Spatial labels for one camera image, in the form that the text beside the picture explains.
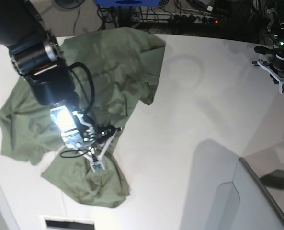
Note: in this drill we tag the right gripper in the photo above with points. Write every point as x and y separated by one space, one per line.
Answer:
78 134

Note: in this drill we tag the black power strip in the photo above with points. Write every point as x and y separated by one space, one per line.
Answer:
190 19

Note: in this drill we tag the blue bin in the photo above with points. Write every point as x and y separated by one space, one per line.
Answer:
113 3

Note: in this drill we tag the grey monitor edge panel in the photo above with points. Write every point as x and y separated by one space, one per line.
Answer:
258 210

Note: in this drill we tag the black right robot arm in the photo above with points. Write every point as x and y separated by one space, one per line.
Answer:
35 54

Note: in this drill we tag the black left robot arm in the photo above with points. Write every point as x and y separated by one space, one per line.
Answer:
275 29

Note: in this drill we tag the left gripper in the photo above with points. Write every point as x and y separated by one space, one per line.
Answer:
276 58

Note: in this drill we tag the green t-shirt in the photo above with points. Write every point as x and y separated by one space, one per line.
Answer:
125 66

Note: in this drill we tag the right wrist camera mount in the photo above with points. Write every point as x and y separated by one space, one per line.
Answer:
95 154

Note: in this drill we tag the white label plate with slot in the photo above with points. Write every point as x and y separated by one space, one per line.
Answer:
66 223

